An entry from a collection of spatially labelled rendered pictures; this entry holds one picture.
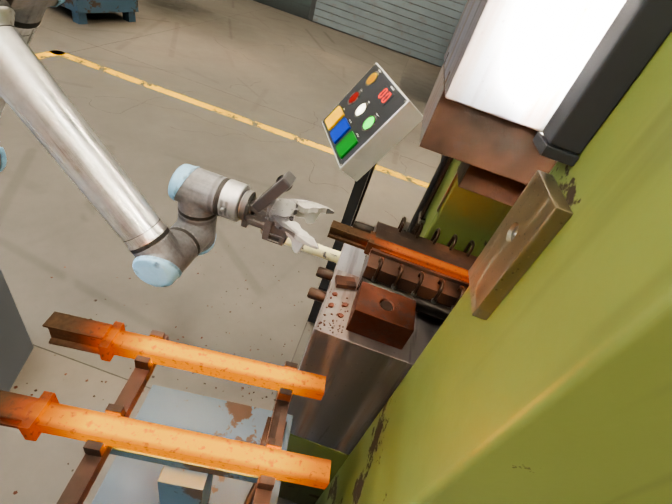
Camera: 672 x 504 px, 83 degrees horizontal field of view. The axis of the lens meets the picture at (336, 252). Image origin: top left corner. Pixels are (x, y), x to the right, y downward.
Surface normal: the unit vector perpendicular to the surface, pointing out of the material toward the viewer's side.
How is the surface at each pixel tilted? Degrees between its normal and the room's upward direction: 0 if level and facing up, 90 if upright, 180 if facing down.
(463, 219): 90
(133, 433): 0
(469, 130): 90
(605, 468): 90
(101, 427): 0
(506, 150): 90
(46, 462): 0
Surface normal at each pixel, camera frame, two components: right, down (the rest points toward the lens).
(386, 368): -0.22, 0.58
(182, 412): 0.26, -0.73
